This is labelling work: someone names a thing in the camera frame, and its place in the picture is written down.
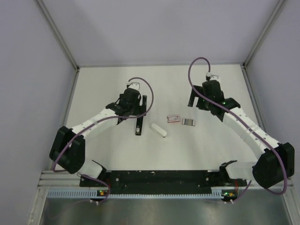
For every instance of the right aluminium corner post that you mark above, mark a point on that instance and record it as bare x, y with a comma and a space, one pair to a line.
266, 29

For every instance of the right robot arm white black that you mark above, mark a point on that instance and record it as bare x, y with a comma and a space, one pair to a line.
274, 160

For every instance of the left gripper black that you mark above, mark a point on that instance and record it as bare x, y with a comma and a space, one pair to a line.
138, 111

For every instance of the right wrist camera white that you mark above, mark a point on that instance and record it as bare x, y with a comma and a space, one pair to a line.
210, 77

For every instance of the red white staple box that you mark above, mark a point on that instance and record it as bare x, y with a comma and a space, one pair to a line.
173, 118

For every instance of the aluminium frame rail front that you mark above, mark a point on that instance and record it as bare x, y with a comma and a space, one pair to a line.
50, 179

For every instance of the black stapler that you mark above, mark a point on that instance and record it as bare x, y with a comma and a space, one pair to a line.
139, 121

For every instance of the staple box tray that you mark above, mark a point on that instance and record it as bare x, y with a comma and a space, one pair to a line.
188, 122

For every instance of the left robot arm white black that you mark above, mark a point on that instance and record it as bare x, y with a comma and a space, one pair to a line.
69, 146

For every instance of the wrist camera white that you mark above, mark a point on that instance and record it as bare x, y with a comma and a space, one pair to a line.
133, 85
210, 77

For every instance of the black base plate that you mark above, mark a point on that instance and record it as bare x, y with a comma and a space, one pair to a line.
168, 182

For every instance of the left aluminium corner post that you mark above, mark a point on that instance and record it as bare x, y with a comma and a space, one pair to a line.
56, 33

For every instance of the aluminium corner post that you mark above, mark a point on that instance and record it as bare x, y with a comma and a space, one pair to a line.
56, 33
266, 29

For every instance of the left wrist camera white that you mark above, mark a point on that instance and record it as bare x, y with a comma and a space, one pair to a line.
133, 85

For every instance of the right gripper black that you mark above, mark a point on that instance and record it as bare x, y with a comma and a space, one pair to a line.
194, 93

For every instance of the white stapler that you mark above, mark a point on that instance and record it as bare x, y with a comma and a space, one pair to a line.
159, 130

